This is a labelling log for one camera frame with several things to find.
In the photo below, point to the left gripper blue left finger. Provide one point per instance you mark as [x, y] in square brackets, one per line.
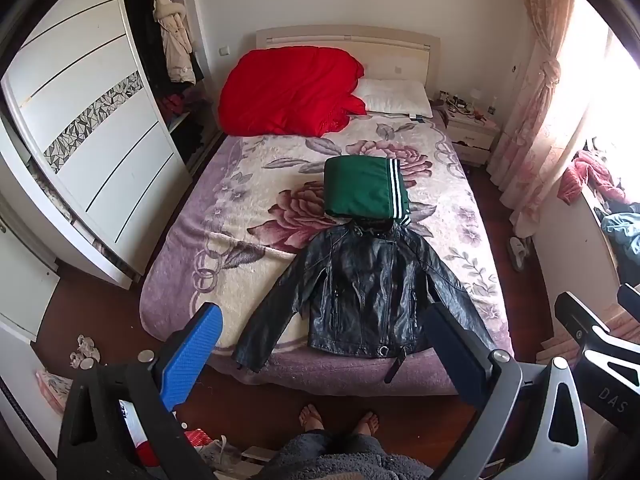
[184, 354]

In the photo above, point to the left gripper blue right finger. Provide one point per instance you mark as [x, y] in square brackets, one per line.
[465, 357]

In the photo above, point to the black leather jacket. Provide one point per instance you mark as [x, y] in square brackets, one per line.
[366, 290]

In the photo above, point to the pink clothes on windowsill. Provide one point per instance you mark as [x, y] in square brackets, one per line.
[583, 169]

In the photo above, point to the small shoes on floor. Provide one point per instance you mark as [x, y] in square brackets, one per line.
[86, 352]

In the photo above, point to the white slippers by curtain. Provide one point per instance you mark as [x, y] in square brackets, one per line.
[518, 252]

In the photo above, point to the floral plush bed blanket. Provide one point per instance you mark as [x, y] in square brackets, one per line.
[260, 200]

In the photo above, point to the person legs and feet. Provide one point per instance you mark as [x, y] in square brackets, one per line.
[317, 454]

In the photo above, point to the folded green striped jacket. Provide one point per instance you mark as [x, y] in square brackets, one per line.
[365, 187]

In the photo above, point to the pink floral curtain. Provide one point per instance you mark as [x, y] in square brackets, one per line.
[526, 159]

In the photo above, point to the white bedside nightstand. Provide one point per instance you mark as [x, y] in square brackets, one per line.
[473, 132]

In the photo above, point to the white sliding wardrobe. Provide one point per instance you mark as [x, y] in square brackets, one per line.
[97, 144]

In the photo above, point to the white pillow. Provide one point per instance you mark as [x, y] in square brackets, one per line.
[395, 97]

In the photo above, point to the red duvet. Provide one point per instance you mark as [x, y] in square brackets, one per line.
[302, 90]

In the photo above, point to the beige wooden headboard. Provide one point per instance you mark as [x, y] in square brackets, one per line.
[385, 53]

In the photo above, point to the beige hanging coat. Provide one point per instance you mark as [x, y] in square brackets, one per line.
[177, 46]

